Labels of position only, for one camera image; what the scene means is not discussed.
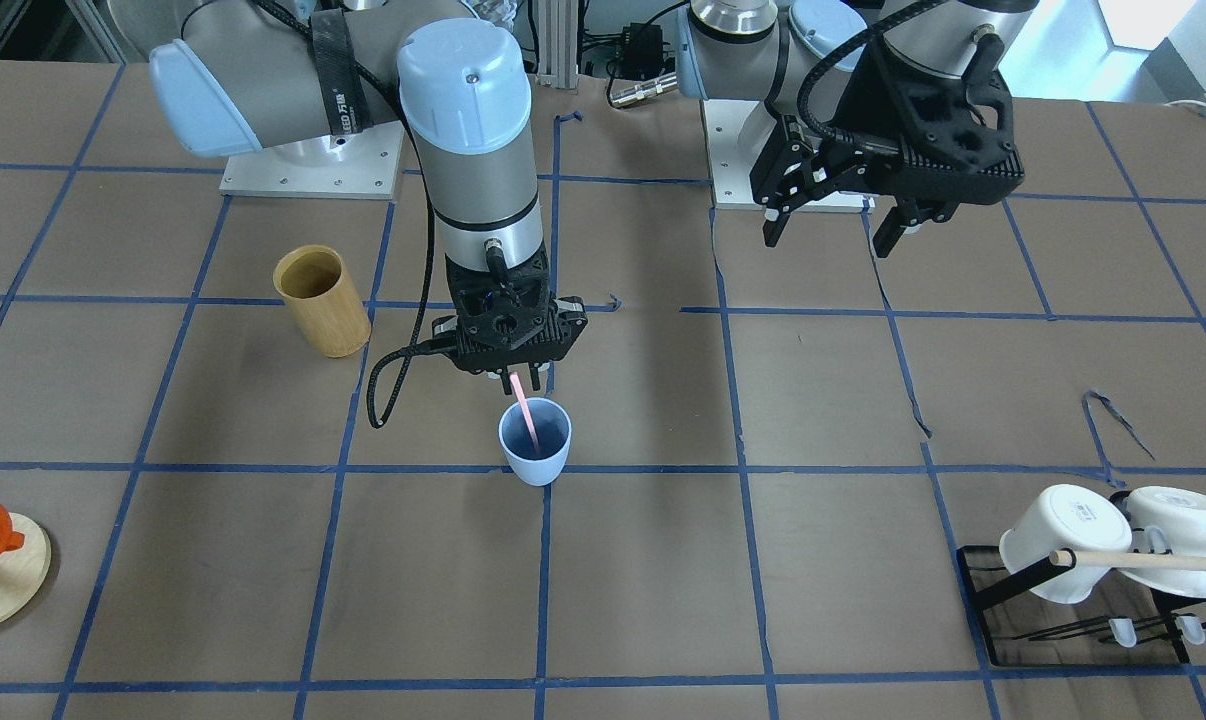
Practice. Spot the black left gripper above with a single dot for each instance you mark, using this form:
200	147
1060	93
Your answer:
856	118

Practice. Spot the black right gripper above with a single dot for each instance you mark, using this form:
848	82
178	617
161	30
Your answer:
570	315

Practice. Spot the pink chopstick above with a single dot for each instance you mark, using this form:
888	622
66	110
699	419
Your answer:
526	412

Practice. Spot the light blue plastic cup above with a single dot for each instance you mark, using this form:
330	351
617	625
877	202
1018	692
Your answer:
537	458

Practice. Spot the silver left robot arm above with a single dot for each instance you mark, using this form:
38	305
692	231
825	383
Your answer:
797	59

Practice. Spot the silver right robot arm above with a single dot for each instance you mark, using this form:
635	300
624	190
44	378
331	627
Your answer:
244	76

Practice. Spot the bamboo chopstick holder cup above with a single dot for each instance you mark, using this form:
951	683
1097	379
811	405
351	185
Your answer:
318	290

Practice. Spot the silver connector plug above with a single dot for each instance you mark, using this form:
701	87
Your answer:
642	91

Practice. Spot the black power brick background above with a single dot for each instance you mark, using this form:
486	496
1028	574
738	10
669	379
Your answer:
641	51

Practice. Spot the white mug near rack end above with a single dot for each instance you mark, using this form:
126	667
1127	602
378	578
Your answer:
1064	516

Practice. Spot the white mug far rack side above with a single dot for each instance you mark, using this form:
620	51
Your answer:
1165	518

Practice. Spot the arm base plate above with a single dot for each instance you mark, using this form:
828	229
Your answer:
360	167
735	133

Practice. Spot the aluminium frame post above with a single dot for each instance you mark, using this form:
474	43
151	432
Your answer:
558	27

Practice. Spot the wooden rack handle rod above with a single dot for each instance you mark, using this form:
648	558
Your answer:
1067	558

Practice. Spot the black wire mug rack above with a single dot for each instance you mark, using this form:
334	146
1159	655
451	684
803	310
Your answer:
1045	616

